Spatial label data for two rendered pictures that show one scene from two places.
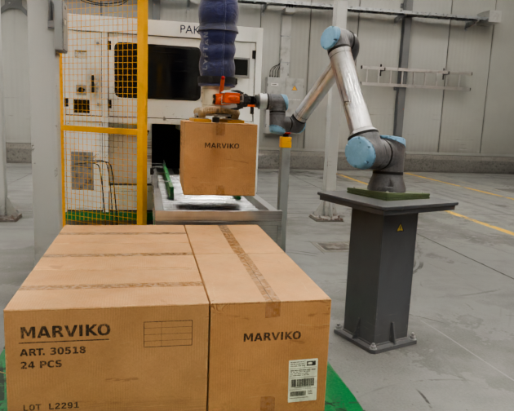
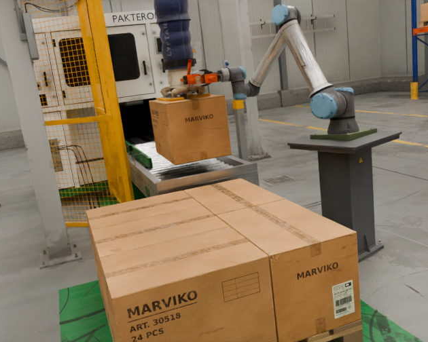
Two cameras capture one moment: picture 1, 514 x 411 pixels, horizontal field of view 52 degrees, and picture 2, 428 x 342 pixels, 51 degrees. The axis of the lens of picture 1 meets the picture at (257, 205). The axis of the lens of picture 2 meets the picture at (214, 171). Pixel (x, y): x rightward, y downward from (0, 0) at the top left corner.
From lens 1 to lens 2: 50 cm
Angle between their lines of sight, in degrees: 7
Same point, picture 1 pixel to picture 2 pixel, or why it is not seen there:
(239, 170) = (216, 136)
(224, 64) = (185, 48)
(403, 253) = (365, 179)
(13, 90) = not seen: outside the picture
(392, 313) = (363, 228)
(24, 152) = not seen: outside the picture
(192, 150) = (175, 126)
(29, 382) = not seen: outside the picture
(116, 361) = (204, 318)
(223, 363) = (285, 300)
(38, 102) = (24, 106)
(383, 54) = (260, 10)
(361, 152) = (325, 105)
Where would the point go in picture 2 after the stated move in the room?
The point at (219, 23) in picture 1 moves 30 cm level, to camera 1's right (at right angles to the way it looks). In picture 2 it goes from (175, 14) to (220, 9)
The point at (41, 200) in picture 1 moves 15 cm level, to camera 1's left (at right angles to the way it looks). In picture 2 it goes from (42, 191) to (21, 194)
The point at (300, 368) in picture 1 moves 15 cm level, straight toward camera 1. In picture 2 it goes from (340, 290) to (353, 309)
